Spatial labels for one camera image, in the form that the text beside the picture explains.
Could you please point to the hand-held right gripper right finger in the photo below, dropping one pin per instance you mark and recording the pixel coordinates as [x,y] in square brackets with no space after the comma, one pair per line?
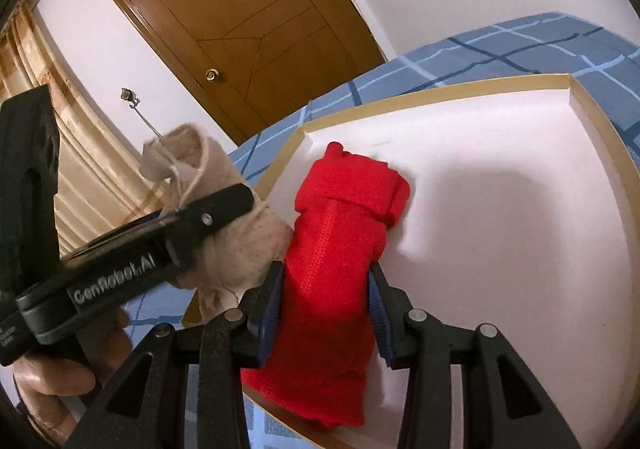
[381,324]

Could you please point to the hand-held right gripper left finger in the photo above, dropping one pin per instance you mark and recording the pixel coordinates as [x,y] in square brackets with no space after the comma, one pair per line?
[270,314]

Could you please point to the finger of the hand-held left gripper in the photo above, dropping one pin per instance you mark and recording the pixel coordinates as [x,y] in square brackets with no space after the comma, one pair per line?
[210,219]

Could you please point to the beige underwear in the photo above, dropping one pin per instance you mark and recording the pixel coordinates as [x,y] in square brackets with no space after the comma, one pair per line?
[200,154]

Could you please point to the bright red underwear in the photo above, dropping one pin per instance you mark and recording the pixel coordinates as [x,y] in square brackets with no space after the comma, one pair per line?
[335,239]

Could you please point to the white drawer with wooden rim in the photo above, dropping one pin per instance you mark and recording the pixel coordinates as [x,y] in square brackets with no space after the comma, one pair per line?
[500,229]

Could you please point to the person's left hand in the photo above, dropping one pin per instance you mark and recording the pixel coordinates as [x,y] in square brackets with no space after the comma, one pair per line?
[50,384]

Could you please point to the brass door knob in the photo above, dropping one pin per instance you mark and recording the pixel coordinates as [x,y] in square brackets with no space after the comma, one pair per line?
[213,75]

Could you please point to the golden beige curtain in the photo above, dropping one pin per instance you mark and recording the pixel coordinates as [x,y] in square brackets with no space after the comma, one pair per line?
[30,64]

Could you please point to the brown wooden door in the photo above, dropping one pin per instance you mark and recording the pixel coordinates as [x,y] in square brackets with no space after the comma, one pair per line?
[225,4]

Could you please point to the blue plaid bedsheet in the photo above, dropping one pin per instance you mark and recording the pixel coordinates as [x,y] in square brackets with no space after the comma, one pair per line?
[450,59]

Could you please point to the metal wall hook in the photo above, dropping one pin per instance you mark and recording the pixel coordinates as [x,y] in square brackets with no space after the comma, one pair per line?
[127,95]

